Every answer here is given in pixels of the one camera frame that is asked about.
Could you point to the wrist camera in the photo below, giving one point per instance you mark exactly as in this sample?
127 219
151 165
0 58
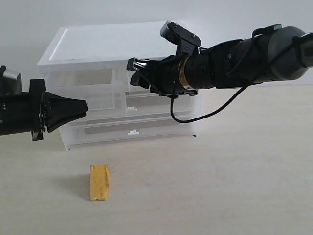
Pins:
10 82
187 42

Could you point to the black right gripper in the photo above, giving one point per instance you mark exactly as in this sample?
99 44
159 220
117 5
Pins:
165 76

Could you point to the white plastic drawer cabinet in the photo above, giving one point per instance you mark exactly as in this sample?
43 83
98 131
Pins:
108 46

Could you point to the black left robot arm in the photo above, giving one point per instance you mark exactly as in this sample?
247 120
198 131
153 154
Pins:
15 114

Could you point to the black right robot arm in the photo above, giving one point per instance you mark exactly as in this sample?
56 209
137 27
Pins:
272 53

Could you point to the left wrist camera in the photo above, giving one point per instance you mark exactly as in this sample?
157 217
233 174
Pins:
10 82

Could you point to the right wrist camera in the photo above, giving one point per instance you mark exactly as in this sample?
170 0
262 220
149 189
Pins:
187 42

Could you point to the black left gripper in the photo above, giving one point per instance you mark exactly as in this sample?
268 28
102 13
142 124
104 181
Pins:
50 111

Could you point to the yellow sponge block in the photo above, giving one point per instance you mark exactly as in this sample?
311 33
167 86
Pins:
99 182

